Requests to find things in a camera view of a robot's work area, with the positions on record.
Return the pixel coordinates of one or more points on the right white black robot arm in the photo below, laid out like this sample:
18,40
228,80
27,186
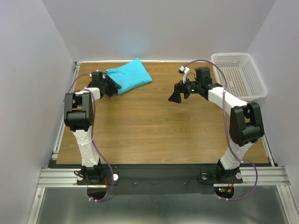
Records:
243,121

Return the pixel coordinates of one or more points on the white plastic basket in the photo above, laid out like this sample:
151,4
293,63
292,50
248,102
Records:
243,77

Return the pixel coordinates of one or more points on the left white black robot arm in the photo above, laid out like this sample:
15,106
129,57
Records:
79,116

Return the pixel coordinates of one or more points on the aluminium frame rail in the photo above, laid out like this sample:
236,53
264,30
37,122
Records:
38,198

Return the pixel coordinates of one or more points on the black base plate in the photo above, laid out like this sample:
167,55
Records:
156,179

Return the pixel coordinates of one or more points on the turquoise t shirt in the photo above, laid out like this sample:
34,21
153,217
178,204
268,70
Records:
129,76

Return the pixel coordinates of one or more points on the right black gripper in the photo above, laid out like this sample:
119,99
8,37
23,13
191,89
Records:
181,88

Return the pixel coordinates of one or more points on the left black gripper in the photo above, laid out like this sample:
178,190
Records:
111,86

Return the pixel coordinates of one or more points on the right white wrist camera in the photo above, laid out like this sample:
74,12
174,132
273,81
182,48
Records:
184,71

